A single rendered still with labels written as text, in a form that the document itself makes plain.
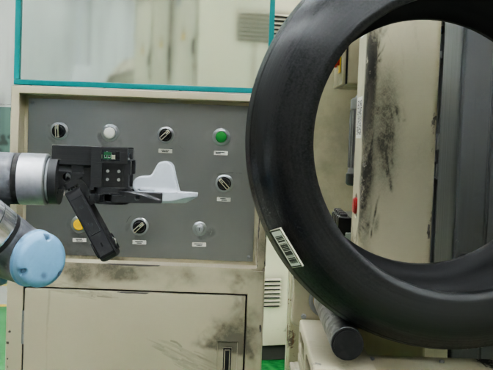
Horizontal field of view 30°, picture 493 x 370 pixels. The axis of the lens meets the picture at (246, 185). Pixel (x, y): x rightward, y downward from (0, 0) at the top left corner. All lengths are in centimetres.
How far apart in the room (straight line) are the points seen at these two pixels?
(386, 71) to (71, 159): 59
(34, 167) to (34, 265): 17
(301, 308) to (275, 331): 332
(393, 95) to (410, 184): 16
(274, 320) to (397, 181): 333
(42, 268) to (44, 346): 81
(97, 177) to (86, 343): 76
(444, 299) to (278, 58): 39
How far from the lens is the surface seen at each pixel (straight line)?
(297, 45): 123
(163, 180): 132
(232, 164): 199
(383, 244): 164
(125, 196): 130
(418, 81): 164
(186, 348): 199
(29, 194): 134
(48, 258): 124
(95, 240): 133
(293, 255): 123
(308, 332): 152
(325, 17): 123
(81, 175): 134
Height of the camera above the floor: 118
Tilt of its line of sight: 3 degrees down
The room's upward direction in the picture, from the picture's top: 2 degrees clockwise
